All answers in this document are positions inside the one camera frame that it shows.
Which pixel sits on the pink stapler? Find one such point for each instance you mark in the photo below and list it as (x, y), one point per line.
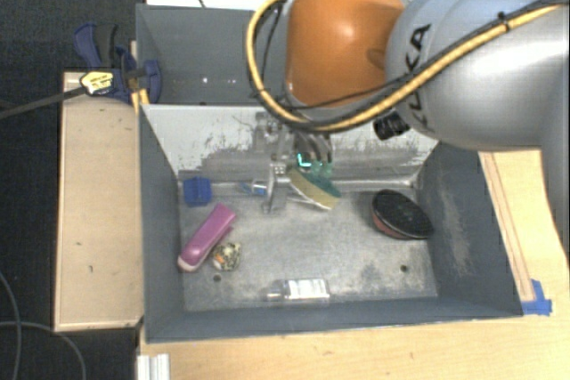
(207, 238)

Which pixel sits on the speckled yellow ball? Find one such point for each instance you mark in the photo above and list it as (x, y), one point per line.
(227, 256)

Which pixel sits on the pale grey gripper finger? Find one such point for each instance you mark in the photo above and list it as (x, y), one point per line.
(278, 191)

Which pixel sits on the yellow and green sponge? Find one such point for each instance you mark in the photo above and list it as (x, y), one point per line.
(318, 190)

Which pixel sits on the blue block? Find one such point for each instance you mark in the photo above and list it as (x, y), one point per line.
(197, 191)

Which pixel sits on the small blue and silver object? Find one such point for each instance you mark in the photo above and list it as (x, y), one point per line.
(257, 188)

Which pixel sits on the black cylinder on white bracket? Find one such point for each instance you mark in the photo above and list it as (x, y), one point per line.
(391, 125)

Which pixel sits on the pale wood board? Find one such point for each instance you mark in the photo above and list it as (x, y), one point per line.
(98, 200)

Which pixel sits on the grey metal bin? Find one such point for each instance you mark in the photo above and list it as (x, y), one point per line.
(320, 253)

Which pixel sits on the black and red round disc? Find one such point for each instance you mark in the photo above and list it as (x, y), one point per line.
(401, 215)

